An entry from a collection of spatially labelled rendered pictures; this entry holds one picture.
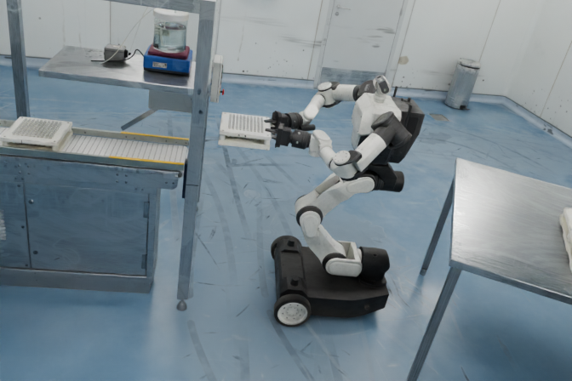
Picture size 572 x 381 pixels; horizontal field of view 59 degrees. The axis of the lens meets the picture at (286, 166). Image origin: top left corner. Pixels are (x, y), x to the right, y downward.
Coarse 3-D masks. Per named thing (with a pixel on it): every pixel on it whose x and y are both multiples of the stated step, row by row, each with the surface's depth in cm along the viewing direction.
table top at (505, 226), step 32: (480, 192) 265; (512, 192) 271; (544, 192) 278; (480, 224) 236; (512, 224) 241; (544, 224) 246; (480, 256) 212; (512, 256) 216; (544, 256) 220; (544, 288) 199
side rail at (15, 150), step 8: (0, 152) 227; (8, 152) 227; (16, 152) 227; (24, 152) 228; (32, 152) 228; (40, 152) 228; (48, 152) 229; (56, 152) 229; (64, 152) 230; (72, 152) 231; (80, 160) 232; (88, 160) 232; (96, 160) 233; (104, 160) 233; (112, 160) 233; (120, 160) 234; (128, 160) 234; (168, 168) 238; (176, 168) 238
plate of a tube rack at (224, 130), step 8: (224, 112) 257; (224, 120) 248; (256, 120) 254; (224, 128) 239; (256, 128) 245; (264, 128) 246; (240, 136) 238; (248, 136) 238; (256, 136) 238; (264, 136) 239
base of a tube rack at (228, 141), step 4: (220, 140) 238; (224, 140) 239; (228, 140) 239; (232, 140) 240; (236, 140) 240; (240, 140) 241; (244, 140) 242; (248, 140) 242; (252, 140) 243; (264, 140) 245; (224, 144) 239; (228, 144) 239; (232, 144) 240; (236, 144) 240; (240, 144) 240; (244, 144) 240; (248, 144) 240; (252, 144) 240; (256, 144) 240; (260, 144) 241; (256, 148) 241; (260, 148) 241; (264, 148) 242; (268, 148) 242
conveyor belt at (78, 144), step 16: (0, 128) 247; (0, 144) 234; (80, 144) 247; (96, 144) 249; (112, 144) 252; (128, 144) 255; (144, 144) 257; (160, 144) 260; (160, 160) 245; (176, 160) 248
